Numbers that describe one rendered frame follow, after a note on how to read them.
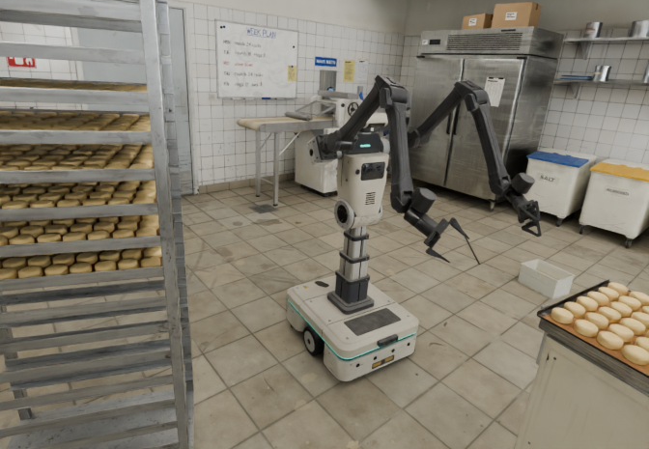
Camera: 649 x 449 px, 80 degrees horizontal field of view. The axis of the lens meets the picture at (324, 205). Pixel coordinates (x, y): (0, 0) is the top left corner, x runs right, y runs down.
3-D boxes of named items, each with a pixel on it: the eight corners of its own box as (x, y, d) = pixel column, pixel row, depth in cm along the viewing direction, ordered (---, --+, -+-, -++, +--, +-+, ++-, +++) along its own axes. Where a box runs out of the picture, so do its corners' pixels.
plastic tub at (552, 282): (570, 294, 296) (575, 275, 291) (551, 300, 286) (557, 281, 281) (533, 275, 321) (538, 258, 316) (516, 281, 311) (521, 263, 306)
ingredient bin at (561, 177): (512, 215, 464) (526, 152, 439) (533, 206, 506) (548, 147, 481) (561, 230, 427) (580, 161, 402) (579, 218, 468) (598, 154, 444)
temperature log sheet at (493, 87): (499, 106, 433) (505, 77, 423) (498, 106, 432) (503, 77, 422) (481, 104, 449) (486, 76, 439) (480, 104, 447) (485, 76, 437)
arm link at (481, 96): (474, 71, 165) (459, 73, 160) (493, 97, 161) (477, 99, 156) (414, 135, 201) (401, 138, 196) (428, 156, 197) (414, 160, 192)
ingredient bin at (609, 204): (571, 233, 419) (591, 163, 394) (590, 221, 459) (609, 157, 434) (632, 251, 381) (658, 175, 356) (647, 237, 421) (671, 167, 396)
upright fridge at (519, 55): (524, 203, 515) (564, 34, 448) (490, 215, 459) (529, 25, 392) (436, 178, 615) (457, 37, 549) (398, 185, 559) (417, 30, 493)
